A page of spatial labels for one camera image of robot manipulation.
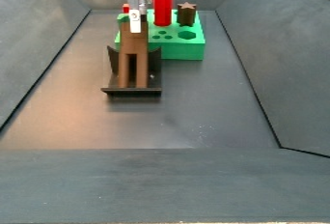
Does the brown square-circle forked object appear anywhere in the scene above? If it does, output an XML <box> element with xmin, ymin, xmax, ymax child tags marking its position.
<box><xmin>119</xmin><ymin>22</ymin><xmax>148</xmax><ymax>88</ymax></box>

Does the green shape-sorter fixture block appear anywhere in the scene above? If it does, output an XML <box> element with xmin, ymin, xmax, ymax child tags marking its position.
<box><xmin>115</xmin><ymin>10</ymin><xmax>204</xmax><ymax>60</ymax></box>

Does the black curved regrasp stand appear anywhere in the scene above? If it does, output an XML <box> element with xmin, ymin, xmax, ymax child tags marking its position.
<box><xmin>101</xmin><ymin>47</ymin><xmax>163</xmax><ymax>98</ymax></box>

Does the red rectangular block peg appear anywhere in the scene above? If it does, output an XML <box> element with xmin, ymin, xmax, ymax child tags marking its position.
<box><xmin>123</xmin><ymin>3</ymin><xmax>129</xmax><ymax>14</ymax></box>

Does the red cylinder peg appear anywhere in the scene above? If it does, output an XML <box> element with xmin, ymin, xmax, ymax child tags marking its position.
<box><xmin>153</xmin><ymin>0</ymin><xmax>172</xmax><ymax>26</ymax></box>

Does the brown star peg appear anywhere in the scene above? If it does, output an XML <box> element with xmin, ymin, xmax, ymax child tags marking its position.
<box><xmin>176</xmin><ymin>2</ymin><xmax>196</xmax><ymax>27</ymax></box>

